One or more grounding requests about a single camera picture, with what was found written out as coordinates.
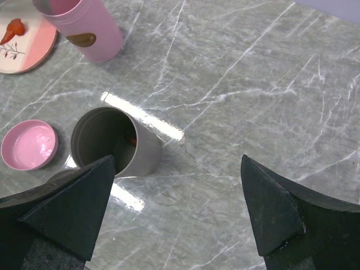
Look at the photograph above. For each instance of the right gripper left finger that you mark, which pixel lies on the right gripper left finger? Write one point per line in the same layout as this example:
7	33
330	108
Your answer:
56	225

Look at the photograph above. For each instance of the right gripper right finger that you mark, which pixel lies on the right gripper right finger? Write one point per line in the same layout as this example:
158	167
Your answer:
296	227

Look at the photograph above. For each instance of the grey container lid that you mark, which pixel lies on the grey container lid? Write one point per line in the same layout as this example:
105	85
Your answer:
59	175

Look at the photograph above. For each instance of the pink container lid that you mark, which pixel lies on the pink container lid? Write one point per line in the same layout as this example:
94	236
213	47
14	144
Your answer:
29	145

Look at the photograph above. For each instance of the grey cylindrical container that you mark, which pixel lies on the grey cylindrical container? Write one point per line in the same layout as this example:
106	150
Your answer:
110	131

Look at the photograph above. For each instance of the orange carrot piece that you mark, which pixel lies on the orange carrot piece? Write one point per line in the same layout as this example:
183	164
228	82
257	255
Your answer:
15	27

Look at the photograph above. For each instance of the pink floral plate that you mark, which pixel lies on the pink floral plate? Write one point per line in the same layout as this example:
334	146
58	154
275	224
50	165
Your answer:
23	53

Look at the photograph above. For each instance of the pink cylindrical container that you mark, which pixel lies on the pink cylindrical container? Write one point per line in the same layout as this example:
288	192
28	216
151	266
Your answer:
87	24

